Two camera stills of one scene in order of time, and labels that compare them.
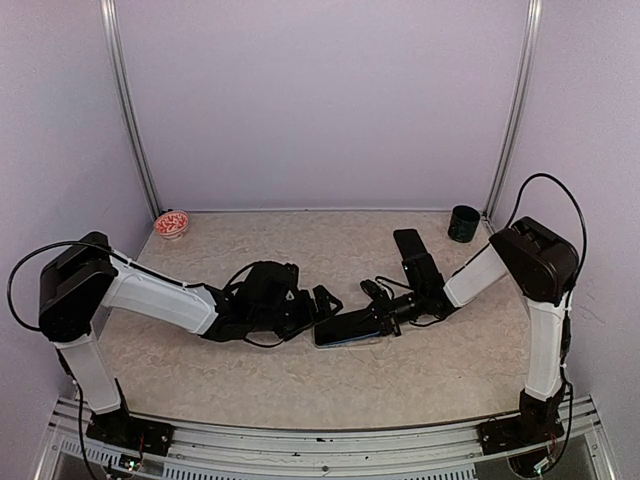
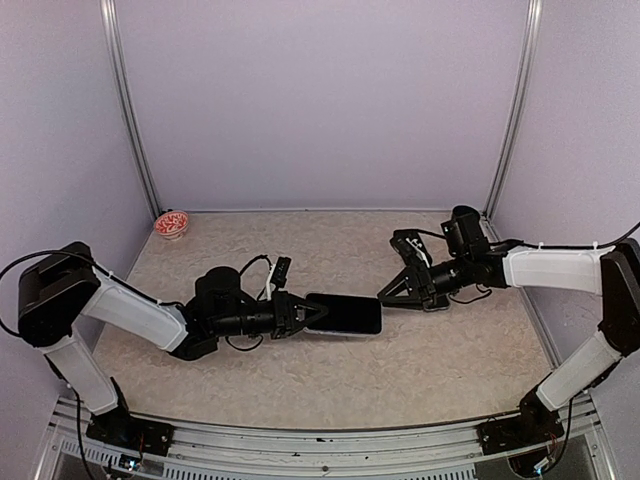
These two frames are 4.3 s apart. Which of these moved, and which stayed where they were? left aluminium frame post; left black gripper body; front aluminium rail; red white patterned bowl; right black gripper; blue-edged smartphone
Moved: right black gripper; blue-edged smartphone
Stayed: front aluminium rail; left aluminium frame post; red white patterned bowl; left black gripper body
